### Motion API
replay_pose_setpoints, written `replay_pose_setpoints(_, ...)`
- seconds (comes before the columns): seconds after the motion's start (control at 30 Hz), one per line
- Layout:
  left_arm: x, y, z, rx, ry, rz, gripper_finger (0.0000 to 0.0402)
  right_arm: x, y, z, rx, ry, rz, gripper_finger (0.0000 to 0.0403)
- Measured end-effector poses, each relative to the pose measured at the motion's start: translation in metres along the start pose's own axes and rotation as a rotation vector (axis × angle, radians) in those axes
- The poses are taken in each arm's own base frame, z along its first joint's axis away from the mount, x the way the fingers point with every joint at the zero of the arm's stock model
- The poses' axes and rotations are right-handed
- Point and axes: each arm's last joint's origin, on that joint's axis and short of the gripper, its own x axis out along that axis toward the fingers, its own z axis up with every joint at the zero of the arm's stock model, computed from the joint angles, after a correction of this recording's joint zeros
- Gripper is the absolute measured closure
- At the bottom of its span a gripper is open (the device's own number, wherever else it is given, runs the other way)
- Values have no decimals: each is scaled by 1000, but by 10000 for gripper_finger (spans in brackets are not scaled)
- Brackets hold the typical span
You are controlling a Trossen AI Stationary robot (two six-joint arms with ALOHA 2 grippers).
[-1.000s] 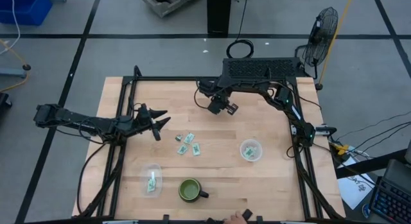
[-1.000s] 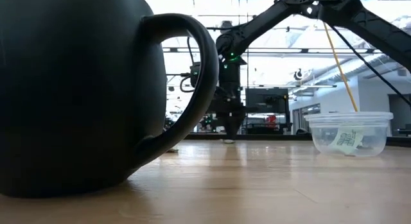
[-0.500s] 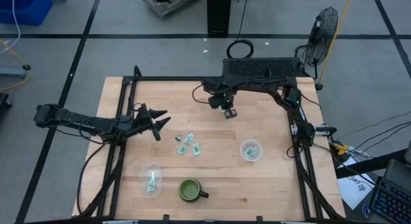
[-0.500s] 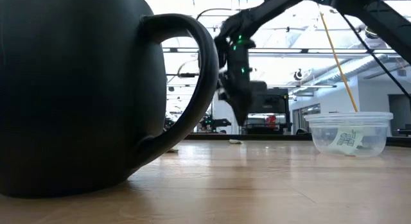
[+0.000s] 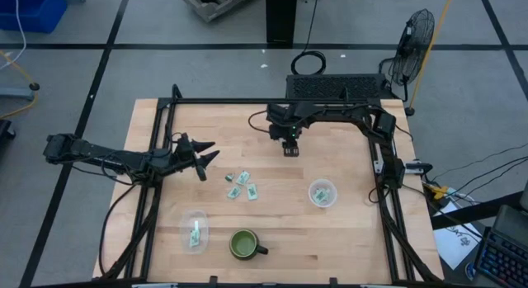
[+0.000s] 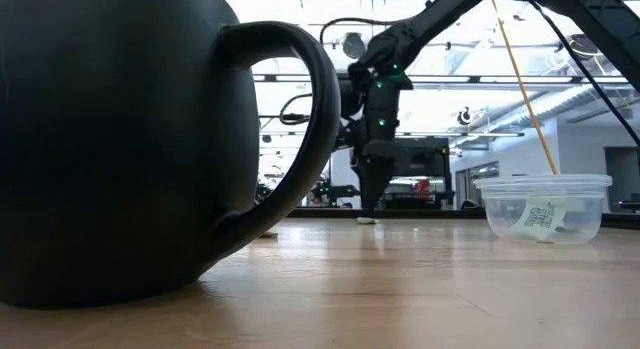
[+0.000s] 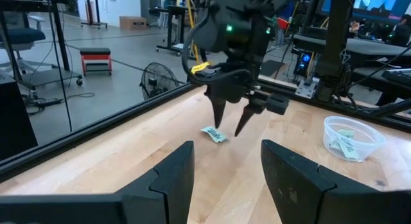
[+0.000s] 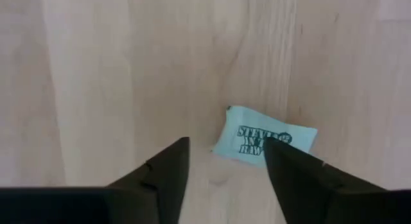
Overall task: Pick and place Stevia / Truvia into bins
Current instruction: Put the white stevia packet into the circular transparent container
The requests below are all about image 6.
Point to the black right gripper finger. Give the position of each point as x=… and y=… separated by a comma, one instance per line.
x=380, y=179
x=364, y=174

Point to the green white sweetener packet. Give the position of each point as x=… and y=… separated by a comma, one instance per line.
x=540, y=219
x=367, y=221

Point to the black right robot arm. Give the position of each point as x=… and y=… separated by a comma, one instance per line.
x=430, y=19

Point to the clear plastic container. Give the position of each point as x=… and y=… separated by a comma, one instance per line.
x=585, y=189

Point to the black mug green inside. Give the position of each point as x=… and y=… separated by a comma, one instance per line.
x=125, y=139

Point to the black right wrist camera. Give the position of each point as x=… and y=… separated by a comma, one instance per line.
x=350, y=136

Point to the black aluminium table frame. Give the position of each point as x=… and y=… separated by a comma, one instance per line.
x=425, y=213

